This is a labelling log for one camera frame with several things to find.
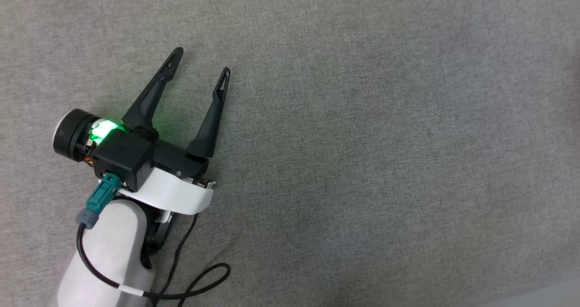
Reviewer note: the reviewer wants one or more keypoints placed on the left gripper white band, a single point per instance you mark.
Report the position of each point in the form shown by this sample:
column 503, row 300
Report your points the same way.
column 176, row 191

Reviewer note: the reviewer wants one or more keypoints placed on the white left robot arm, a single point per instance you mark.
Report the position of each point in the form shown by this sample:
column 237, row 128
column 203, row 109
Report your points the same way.
column 108, row 252

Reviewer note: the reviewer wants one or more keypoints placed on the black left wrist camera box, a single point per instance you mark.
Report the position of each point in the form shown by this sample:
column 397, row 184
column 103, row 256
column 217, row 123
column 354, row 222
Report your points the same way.
column 124, row 157

